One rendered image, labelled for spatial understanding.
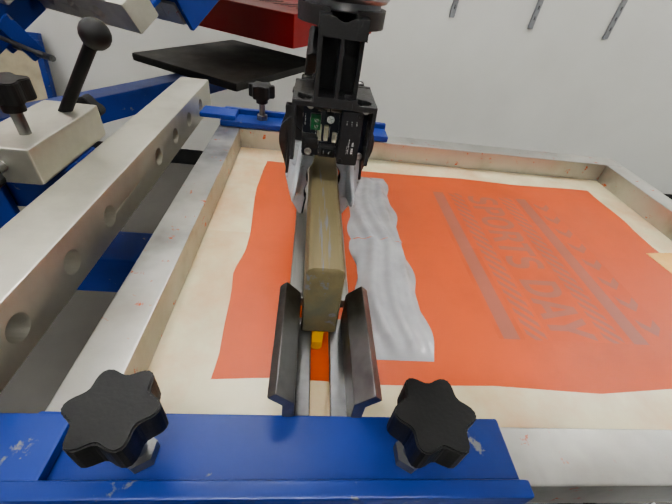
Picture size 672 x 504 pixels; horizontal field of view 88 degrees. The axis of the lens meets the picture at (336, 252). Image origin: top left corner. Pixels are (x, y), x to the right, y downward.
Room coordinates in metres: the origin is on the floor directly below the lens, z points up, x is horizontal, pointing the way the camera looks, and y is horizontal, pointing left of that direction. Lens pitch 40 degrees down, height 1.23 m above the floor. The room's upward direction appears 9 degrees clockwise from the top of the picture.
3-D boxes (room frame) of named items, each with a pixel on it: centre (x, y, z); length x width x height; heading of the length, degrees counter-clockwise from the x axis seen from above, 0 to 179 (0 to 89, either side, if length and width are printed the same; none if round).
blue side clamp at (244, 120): (0.63, 0.09, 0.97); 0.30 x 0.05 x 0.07; 98
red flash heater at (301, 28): (1.56, 0.32, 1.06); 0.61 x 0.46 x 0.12; 158
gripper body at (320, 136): (0.33, 0.02, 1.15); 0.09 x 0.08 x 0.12; 8
